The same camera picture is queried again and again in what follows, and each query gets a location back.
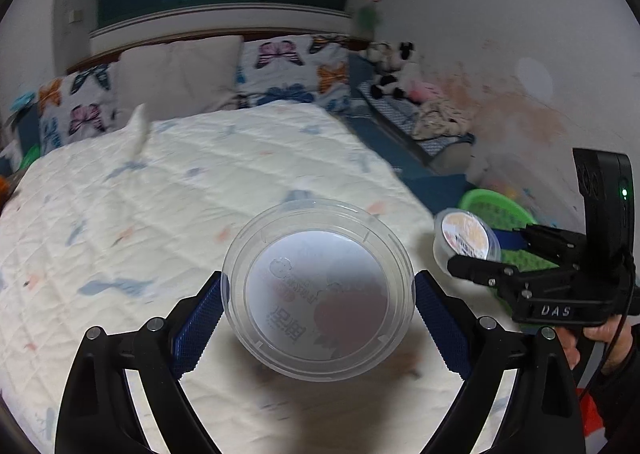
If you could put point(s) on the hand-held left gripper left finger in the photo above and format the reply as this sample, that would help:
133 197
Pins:
200 324

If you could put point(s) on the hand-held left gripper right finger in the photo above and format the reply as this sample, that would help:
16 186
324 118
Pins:
440 324

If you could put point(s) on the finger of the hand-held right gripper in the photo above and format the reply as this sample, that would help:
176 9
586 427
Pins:
545 241
480 271

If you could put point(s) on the clear jelly cup orange label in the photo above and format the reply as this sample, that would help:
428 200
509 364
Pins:
462 229

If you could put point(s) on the green mesh wastebasket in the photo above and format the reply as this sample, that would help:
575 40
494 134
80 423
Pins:
490 206

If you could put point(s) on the clear jelly cup red label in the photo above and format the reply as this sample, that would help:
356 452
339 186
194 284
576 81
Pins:
315 284

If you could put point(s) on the person's right forearm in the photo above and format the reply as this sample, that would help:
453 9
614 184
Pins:
620 404

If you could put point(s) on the person's right hand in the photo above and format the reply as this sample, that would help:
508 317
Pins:
605 339

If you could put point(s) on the cream quilted bed cover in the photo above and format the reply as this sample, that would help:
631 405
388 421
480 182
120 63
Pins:
150 209

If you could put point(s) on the white patterned cloth pile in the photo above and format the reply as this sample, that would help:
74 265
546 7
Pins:
440 119

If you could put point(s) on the blue side mattress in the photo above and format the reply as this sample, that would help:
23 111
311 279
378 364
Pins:
400 134

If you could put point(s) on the red cloth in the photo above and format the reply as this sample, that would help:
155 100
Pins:
592 424

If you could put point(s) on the pink plush toy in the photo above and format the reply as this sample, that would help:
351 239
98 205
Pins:
425 91

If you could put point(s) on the white paper scrap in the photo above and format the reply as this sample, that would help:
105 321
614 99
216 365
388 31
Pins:
138 129

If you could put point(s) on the black white plush toy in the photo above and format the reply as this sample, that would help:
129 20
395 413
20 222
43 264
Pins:
395 69

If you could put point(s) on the small butterfly print pillow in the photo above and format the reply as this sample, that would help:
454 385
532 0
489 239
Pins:
80 104

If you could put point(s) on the plain white pillow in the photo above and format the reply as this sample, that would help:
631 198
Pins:
180 74

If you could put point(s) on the large butterfly print pillow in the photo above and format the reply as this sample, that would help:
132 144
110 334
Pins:
290 69

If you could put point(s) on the teal plastic item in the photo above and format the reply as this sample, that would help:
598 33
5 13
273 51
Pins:
24 100

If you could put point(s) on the white wall switch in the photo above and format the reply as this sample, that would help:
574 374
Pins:
76 16

